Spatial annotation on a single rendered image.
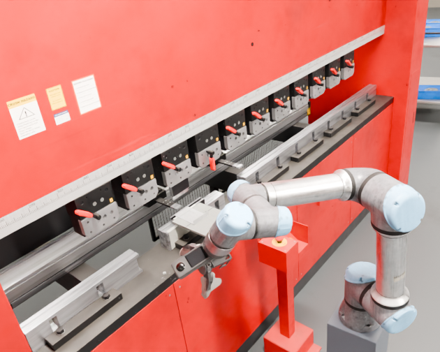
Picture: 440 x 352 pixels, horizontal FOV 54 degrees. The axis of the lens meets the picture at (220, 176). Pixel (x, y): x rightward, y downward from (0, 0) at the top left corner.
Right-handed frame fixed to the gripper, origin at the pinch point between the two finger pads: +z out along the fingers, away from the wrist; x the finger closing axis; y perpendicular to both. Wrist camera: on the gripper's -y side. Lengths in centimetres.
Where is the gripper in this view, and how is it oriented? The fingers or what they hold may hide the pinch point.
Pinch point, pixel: (190, 276)
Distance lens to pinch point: 127.0
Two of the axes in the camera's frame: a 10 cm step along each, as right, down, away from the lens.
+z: -3.2, 5.6, 7.7
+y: 8.1, -2.6, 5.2
